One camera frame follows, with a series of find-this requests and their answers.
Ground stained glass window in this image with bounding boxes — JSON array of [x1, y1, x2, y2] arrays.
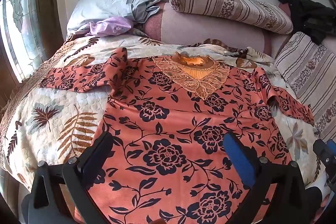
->
[[0, 0, 48, 84]]

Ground grey pillow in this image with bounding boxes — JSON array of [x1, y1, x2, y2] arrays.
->
[[66, 0, 167, 36]]

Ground pink bed sheet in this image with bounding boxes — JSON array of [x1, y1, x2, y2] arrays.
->
[[143, 1, 336, 59]]

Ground striped floral bolster pillow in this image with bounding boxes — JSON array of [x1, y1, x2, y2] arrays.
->
[[168, 0, 294, 35]]

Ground brown striped cloth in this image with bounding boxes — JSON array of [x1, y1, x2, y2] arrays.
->
[[193, 38, 248, 59]]

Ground dark clothes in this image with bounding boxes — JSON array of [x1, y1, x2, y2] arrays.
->
[[276, 0, 336, 45]]

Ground striped floral cushion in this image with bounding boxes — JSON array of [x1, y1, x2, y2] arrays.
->
[[273, 31, 336, 140]]

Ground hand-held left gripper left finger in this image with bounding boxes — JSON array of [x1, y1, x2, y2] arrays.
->
[[30, 131, 114, 224]]

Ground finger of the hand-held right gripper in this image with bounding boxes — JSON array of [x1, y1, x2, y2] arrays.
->
[[313, 139, 336, 178]]

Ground orange floral shirt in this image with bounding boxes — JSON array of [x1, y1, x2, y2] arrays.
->
[[39, 47, 315, 224]]

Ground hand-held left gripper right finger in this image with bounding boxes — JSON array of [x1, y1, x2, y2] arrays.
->
[[223, 132, 315, 224]]

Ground purple floral cloth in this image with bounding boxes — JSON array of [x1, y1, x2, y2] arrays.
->
[[87, 17, 135, 37]]

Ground cream leaf-print blanket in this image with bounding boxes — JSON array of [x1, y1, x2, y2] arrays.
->
[[0, 35, 328, 224]]

